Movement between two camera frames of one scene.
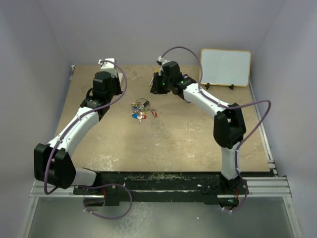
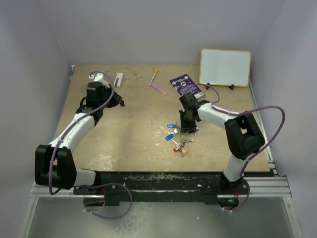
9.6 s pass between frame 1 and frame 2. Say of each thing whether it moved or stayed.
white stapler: stayed
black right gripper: moved
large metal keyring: moved
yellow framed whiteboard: stayed
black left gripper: moved
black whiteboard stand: stayed
